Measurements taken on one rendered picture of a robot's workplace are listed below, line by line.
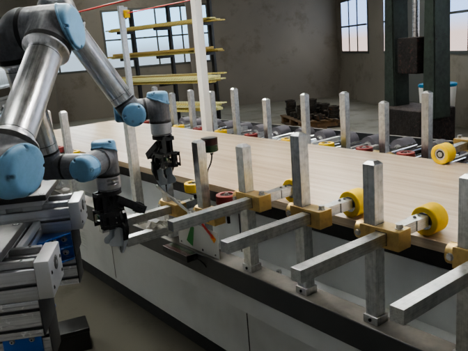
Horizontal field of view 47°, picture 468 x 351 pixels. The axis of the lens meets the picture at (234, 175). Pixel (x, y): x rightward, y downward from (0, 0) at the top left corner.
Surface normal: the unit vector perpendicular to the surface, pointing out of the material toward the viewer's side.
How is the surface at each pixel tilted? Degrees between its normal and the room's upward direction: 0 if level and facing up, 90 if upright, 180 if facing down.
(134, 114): 90
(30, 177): 95
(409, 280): 90
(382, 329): 0
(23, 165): 95
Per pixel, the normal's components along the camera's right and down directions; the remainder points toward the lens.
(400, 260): -0.78, 0.21
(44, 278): 0.14, 0.22
